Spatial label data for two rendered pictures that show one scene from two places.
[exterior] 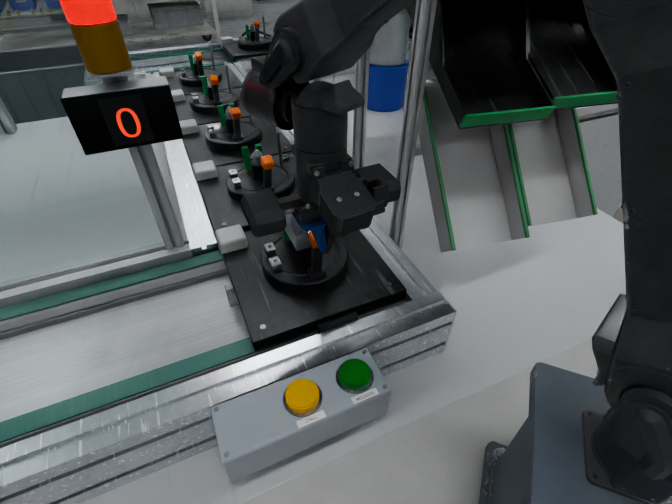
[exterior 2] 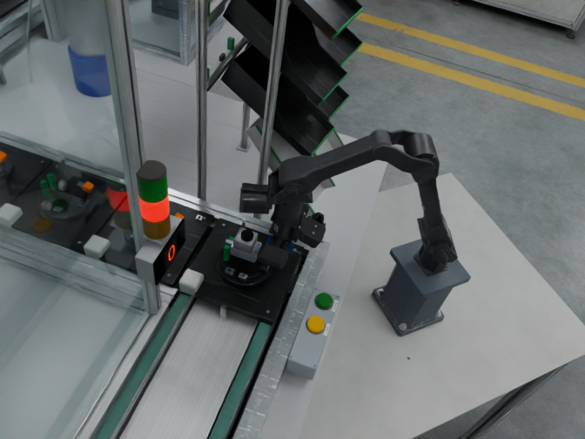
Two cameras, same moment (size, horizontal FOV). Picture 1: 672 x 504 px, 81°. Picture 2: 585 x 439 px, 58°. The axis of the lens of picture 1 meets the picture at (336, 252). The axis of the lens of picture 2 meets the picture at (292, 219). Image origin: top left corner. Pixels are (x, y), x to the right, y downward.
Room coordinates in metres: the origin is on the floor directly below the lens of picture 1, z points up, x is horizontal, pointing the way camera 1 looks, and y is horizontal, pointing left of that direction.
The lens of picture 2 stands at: (-0.05, 0.63, 2.05)
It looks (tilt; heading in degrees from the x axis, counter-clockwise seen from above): 48 degrees down; 304
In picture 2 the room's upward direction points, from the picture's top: 11 degrees clockwise
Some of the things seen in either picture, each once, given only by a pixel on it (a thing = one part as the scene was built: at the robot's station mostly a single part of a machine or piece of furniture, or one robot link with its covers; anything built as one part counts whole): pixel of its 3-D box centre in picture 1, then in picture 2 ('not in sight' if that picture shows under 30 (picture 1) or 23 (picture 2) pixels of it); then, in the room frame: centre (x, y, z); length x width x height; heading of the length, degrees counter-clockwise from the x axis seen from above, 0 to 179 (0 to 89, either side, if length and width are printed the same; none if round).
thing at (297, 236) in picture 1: (299, 213); (242, 241); (0.48, 0.05, 1.06); 0.08 x 0.04 x 0.07; 24
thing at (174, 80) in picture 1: (198, 66); not in sight; (1.37, 0.45, 1.01); 0.24 x 0.24 x 0.13; 24
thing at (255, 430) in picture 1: (303, 409); (313, 331); (0.24, 0.04, 0.93); 0.21 x 0.07 x 0.06; 114
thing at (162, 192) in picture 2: not in sight; (152, 182); (0.50, 0.27, 1.38); 0.05 x 0.05 x 0.05
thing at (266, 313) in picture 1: (305, 266); (244, 267); (0.47, 0.05, 0.96); 0.24 x 0.24 x 0.02; 24
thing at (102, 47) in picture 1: (101, 45); (156, 220); (0.50, 0.27, 1.28); 0.05 x 0.05 x 0.05
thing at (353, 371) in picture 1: (354, 375); (324, 301); (0.27, -0.02, 0.96); 0.04 x 0.04 x 0.02
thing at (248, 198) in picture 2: (289, 78); (270, 192); (0.42, 0.05, 1.27); 0.12 x 0.08 x 0.11; 45
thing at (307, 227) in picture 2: (347, 196); (310, 228); (0.35, -0.01, 1.18); 0.07 x 0.07 x 0.06; 27
